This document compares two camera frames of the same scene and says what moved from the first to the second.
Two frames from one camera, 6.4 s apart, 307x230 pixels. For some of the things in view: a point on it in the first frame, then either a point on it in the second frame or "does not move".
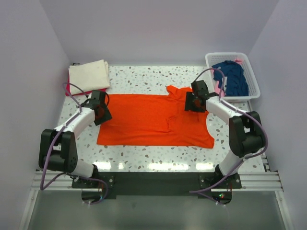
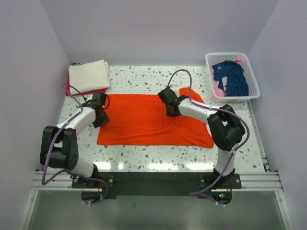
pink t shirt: [217, 90] does not move
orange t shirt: [155, 120] does not move
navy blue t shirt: [236, 83] does not move
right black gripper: [188, 106] → [169, 114]
